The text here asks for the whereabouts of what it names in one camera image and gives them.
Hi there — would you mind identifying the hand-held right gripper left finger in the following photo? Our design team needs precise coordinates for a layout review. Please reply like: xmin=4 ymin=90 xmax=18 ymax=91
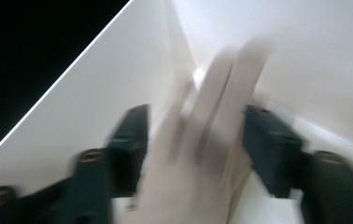
xmin=105 ymin=104 xmax=151 ymax=199

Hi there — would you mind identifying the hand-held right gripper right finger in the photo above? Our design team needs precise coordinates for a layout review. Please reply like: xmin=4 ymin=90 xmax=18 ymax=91
xmin=242 ymin=105 xmax=305 ymax=199

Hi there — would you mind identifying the beige glove with dark dot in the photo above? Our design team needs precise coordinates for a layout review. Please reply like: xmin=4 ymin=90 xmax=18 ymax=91
xmin=127 ymin=35 xmax=275 ymax=224

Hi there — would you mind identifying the white box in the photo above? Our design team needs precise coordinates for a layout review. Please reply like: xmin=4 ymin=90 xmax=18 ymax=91
xmin=0 ymin=0 xmax=353 ymax=224

